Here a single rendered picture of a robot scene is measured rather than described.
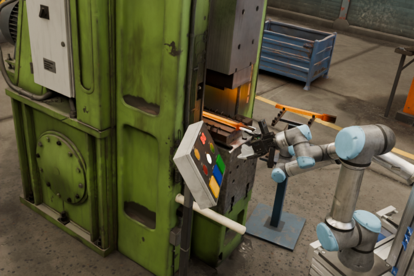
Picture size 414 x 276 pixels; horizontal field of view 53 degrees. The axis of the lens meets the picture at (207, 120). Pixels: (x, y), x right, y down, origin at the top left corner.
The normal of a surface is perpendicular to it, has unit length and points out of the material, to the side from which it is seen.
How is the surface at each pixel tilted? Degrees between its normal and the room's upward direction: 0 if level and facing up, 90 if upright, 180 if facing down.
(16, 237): 0
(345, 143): 82
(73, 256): 0
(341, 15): 90
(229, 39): 90
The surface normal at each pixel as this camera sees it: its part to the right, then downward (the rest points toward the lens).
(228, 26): -0.57, 0.32
